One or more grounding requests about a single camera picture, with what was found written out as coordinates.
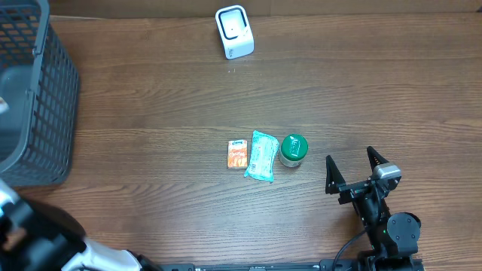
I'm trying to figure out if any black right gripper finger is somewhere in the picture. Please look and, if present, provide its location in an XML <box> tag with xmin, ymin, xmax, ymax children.
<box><xmin>367</xmin><ymin>146</ymin><xmax>389</xmax><ymax>172</ymax></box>
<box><xmin>325</xmin><ymin>155</ymin><xmax>346</xmax><ymax>194</ymax></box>

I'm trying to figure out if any green lid jar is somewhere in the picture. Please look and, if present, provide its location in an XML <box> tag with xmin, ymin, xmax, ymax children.
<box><xmin>279</xmin><ymin>134</ymin><xmax>308</xmax><ymax>168</ymax></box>

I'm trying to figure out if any teal wet wipes pack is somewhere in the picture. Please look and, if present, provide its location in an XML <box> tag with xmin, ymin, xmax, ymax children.
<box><xmin>244</xmin><ymin>130</ymin><xmax>279</xmax><ymax>183</ymax></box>

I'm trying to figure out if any orange Kleenex tissue pack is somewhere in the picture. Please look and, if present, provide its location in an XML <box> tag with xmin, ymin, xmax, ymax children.
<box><xmin>227</xmin><ymin>139</ymin><xmax>248</xmax><ymax>169</ymax></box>

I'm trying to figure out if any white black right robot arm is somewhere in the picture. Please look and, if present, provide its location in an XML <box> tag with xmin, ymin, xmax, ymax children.
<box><xmin>319</xmin><ymin>146</ymin><xmax>424</xmax><ymax>271</ymax></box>

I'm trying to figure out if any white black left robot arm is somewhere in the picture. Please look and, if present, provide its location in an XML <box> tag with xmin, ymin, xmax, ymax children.
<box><xmin>1</xmin><ymin>181</ymin><xmax>161</xmax><ymax>271</ymax></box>

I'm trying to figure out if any white barcode scanner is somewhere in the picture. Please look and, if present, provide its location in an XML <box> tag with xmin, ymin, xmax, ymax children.
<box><xmin>215</xmin><ymin>5</ymin><xmax>255</xmax><ymax>59</ymax></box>

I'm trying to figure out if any dark grey mesh basket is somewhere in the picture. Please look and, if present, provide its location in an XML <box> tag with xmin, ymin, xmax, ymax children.
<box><xmin>1</xmin><ymin>0</ymin><xmax>81</xmax><ymax>186</ymax></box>

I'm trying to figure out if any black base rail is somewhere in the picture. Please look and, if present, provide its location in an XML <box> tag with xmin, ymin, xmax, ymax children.
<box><xmin>159</xmin><ymin>260</ymin><xmax>334</xmax><ymax>271</ymax></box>

